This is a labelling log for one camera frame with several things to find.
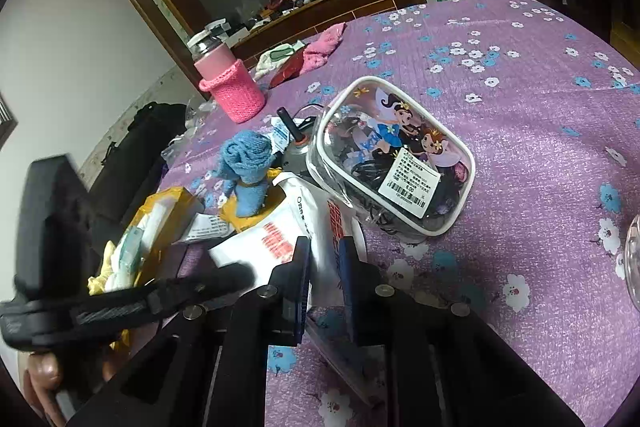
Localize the cartoon printed clear pouch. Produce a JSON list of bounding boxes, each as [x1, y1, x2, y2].
[[305, 76, 476, 238]]

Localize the blue towel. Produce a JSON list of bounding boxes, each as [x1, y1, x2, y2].
[[216, 130, 282, 219]]

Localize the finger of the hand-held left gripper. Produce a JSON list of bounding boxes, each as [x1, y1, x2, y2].
[[142, 263, 257, 318]]

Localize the white foam box yellow tape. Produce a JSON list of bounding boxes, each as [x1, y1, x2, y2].
[[119, 186, 206, 293]]

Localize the white packet blue print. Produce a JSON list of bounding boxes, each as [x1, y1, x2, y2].
[[270, 117, 292, 154]]

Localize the silver can black nozzle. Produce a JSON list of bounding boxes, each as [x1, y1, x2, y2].
[[276, 107, 315, 168]]

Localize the pale yellow cloth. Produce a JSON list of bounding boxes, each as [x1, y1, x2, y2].
[[88, 241, 127, 297]]

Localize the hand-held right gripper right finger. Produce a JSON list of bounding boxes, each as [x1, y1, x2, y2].
[[338, 236, 586, 427]]

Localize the purple floral tablecloth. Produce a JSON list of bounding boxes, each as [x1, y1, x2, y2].
[[160, 0, 640, 427]]

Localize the white cloth green trim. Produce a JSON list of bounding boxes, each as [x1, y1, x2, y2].
[[254, 42, 306, 80]]

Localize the red pouch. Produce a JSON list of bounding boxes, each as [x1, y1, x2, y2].
[[270, 51, 307, 89]]

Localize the white packet red print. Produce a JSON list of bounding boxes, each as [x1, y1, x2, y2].
[[207, 171, 369, 305]]

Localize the mustard yellow packet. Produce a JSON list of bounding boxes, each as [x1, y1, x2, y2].
[[219, 177, 283, 230]]

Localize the pink bottle with knit sleeve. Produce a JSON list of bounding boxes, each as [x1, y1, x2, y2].
[[187, 29, 267, 124]]

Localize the black sofa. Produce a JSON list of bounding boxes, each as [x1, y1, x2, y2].
[[87, 102, 190, 194]]

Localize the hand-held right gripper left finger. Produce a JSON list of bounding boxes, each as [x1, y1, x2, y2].
[[65, 236, 313, 427]]

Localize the tissue pack green label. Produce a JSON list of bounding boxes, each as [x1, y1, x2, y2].
[[106, 201, 167, 290]]

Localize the pink cloth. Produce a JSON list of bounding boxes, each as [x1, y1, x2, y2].
[[302, 23, 347, 76]]

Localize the clear glass cup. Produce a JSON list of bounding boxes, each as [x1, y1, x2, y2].
[[621, 213, 640, 299]]

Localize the person's left hand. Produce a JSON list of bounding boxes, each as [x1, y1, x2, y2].
[[22, 351, 68, 427]]

